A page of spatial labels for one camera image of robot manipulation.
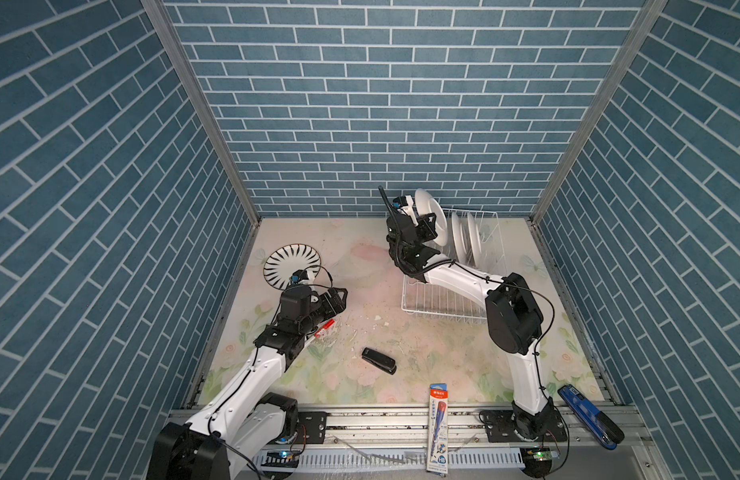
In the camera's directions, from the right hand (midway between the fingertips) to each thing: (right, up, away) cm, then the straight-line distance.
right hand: (432, 215), depth 87 cm
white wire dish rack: (-1, -26, +9) cm, 28 cm away
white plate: (-2, +3, -1) cm, 4 cm away
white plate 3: (+14, -7, +8) cm, 18 cm away
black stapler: (-15, -41, -5) cm, 44 cm away
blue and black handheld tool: (+39, -53, -15) cm, 68 cm away
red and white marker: (-32, -34, +4) cm, 47 cm away
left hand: (-26, -23, -4) cm, 35 cm away
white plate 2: (+11, -4, +11) cm, 16 cm away
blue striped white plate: (-50, -15, +21) cm, 56 cm away
